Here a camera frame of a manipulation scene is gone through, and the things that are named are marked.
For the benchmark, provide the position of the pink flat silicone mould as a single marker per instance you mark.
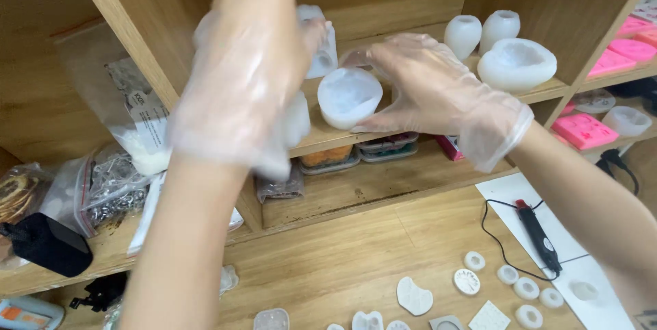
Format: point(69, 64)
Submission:
point(611, 64)
point(649, 37)
point(634, 48)
point(632, 26)

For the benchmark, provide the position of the small round white mould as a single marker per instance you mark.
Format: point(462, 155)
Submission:
point(475, 261)
point(528, 317)
point(507, 274)
point(551, 298)
point(526, 289)

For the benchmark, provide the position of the wooden shelf unit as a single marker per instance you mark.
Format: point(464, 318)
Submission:
point(385, 186)

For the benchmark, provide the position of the translucent rounded square mould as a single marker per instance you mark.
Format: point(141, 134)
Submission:
point(271, 319)

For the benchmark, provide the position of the round white silicone mould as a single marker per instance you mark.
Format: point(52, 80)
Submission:
point(346, 96)

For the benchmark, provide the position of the small clear plastic bag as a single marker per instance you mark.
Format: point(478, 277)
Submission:
point(280, 189)

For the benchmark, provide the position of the black object on shelf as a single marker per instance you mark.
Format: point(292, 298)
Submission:
point(636, 91)

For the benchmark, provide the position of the plastic bag of white wax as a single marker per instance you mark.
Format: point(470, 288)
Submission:
point(128, 109)

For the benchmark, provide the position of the white flat round mould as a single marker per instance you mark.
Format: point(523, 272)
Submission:
point(594, 101)

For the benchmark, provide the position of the bag of dried orange slices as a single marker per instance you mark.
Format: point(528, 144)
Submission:
point(20, 194)

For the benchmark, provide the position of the light blue device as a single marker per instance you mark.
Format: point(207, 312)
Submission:
point(28, 314)

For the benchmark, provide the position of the pink cardboard box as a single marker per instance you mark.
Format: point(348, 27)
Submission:
point(449, 147)

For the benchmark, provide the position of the clear container with dark contents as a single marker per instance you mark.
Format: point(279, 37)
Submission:
point(390, 141)

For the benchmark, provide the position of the white patterned sheet mould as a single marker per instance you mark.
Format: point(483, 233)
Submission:
point(646, 6)

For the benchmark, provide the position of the zip bag of metal pieces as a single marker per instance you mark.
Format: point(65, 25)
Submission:
point(108, 191)

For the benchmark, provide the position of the person's left fingers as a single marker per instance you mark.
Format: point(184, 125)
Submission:
point(314, 40)

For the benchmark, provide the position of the white square textured mould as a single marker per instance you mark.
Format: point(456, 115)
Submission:
point(490, 317)

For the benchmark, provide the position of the clear container with orange contents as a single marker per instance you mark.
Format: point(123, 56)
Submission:
point(328, 158)

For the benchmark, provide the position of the tall translucent silicone mould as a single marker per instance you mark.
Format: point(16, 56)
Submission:
point(326, 60)

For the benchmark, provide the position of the small translucent round mould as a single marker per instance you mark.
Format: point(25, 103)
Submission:
point(584, 291)

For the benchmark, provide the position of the white paper sheet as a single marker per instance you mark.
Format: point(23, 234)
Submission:
point(600, 314)
point(513, 207)

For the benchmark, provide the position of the white kidney-shaped flat mould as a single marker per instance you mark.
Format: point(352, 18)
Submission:
point(413, 296)

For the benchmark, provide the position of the white tooth-shaped mould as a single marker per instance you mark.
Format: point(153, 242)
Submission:
point(367, 321)

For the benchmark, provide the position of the small translucent lumpy mould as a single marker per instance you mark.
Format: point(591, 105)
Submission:
point(228, 278)

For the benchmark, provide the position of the large white bowl-shaped mould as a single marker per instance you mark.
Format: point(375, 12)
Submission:
point(516, 68)

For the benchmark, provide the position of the pink rectangular patterned mould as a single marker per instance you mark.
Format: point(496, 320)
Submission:
point(584, 131)

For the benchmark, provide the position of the black heat tool red tip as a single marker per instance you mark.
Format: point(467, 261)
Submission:
point(538, 235)

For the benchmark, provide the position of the tiny white mould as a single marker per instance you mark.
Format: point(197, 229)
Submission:
point(335, 327)

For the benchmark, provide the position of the grey square mould round hollow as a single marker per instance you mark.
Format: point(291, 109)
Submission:
point(446, 324)

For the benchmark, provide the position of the person's right hand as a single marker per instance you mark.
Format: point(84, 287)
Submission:
point(436, 94)

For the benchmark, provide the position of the clear container with green contents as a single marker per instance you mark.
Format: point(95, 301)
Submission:
point(391, 154)

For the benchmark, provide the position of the white cup-shaped mould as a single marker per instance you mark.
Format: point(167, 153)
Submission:
point(627, 120)

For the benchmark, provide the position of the white blocky silicone mould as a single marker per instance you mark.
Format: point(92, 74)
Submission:
point(298, 119)

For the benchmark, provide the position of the white patterned disc mould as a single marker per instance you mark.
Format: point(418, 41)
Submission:
point(466, 282)

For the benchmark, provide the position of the black fabric pouch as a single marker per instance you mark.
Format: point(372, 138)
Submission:
point(43, 245)

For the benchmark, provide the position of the white half-round small mould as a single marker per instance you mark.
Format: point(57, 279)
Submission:
point(398, 326)

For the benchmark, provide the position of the white egg-shaped mould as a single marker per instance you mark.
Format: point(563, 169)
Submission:
point(499, 29)
point(462, 35)

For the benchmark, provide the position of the person's left hand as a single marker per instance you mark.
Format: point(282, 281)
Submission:
point(241, 83)

